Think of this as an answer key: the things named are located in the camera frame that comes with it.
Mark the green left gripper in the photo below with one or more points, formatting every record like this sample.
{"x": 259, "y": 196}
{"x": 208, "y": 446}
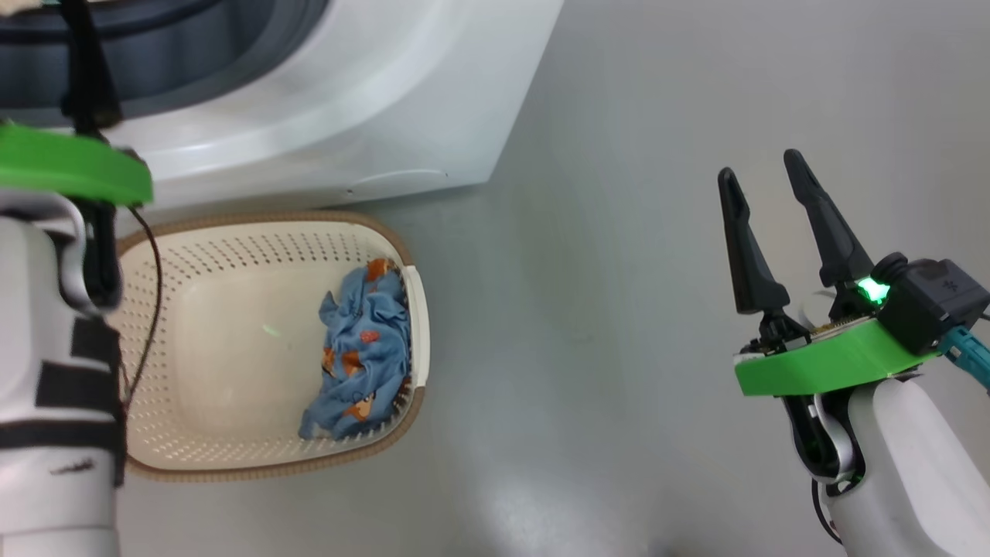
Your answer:
{"x": 69, "y": 166}

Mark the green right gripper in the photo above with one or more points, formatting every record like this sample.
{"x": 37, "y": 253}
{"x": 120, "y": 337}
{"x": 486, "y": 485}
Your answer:
{"x": 835, "y": 360}

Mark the blue bear print garment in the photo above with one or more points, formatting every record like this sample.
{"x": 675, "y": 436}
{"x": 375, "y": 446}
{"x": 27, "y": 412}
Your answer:
{"x": 363, "y": 348}

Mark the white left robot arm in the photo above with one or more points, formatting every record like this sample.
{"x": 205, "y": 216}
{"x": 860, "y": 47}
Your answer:
{"x": 46, "y": 309}

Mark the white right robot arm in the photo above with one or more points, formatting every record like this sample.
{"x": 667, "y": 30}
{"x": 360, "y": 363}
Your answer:
{"x": 913, "y": 480}

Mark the white washing machine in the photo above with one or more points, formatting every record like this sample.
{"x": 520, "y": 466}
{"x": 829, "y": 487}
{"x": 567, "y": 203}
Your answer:
{"x": 371, "y": 100}

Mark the cream plastic laundry basket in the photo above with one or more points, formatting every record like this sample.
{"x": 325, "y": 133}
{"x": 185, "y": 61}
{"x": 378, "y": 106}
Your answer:
{"x": 232, "y": 363}

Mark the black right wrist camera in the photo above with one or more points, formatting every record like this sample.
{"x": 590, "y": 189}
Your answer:
{"x": 932, "y": 305}

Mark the teal right camera plug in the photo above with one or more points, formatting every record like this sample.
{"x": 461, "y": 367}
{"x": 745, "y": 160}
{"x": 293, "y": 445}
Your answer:
{"x": 971, "y": 360}

